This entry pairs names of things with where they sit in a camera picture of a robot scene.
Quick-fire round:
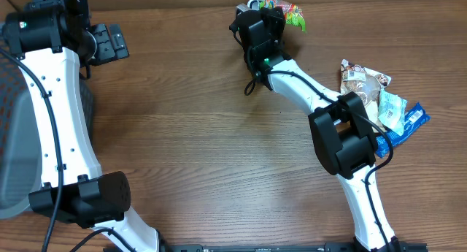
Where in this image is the beige brown snack packet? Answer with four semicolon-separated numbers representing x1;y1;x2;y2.
340;59;392;131

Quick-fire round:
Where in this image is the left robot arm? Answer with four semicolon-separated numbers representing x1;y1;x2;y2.
2;0;166;251

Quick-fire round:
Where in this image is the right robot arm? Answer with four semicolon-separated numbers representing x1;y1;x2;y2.
229;4;397;251

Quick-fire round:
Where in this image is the green snack packet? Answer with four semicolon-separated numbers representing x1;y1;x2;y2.
259;0;306;32

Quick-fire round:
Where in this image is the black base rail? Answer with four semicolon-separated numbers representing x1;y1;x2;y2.
100;242;428;252

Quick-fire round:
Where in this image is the light teal snack packet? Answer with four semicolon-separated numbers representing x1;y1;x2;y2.
378;89;407;136

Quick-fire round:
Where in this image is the white barcode scanner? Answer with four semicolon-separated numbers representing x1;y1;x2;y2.
247;0;265;10

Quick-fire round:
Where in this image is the grey plastic mesh basket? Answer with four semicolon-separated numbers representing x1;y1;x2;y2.
1;47;102;224

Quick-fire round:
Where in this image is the blue snack bar wrapper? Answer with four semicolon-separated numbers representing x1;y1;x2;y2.
375;102;431;159

